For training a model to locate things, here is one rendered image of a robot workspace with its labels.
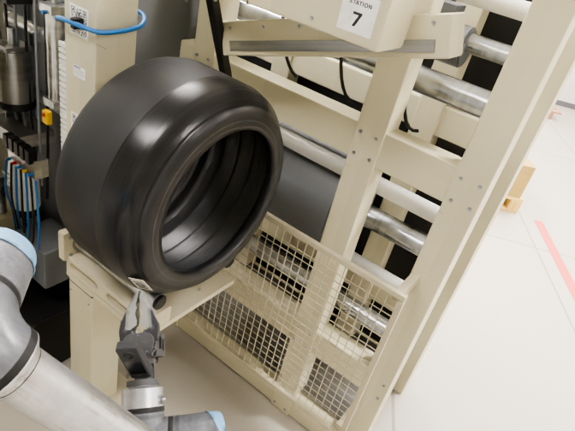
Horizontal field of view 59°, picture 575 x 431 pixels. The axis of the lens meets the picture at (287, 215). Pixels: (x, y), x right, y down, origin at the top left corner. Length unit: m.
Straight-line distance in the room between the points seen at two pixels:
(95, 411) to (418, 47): 1.01
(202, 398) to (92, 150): 1.44
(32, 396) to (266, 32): 1.08
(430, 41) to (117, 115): 0.73
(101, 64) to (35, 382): 0.86
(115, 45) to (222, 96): 0.37
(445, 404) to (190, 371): 1.24
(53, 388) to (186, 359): 1.66
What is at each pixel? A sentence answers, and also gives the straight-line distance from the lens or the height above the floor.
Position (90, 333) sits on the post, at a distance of 1.98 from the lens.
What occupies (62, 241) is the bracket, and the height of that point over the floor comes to 0.92.
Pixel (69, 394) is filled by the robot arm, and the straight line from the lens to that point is 0.87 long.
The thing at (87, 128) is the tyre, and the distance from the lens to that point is 1.21.
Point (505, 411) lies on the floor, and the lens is 2.89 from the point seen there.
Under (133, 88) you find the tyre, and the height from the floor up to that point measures 1.45.
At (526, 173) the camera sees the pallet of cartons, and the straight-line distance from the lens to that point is 4.69.
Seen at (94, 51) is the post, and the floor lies 1.45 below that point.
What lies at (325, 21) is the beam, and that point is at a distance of 1.24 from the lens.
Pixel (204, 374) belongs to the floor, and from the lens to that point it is 2.44.
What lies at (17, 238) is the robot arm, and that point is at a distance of 0.93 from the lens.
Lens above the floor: 1.88
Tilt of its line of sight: 32 degrees down
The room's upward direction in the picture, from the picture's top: 15 degrees clockwise
